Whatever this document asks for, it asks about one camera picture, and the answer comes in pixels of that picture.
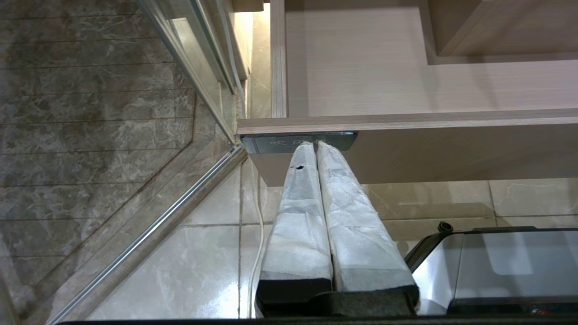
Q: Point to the dark label plate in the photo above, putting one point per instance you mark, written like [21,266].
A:
[271,143]

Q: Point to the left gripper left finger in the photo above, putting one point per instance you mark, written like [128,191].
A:
[298,243]

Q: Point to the light wooden shelf unit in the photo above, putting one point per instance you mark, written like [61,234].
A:
[406,90]

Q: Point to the glass shower door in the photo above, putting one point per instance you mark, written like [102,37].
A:
[189,113]

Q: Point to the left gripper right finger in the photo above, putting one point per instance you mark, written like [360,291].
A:
[361,243]

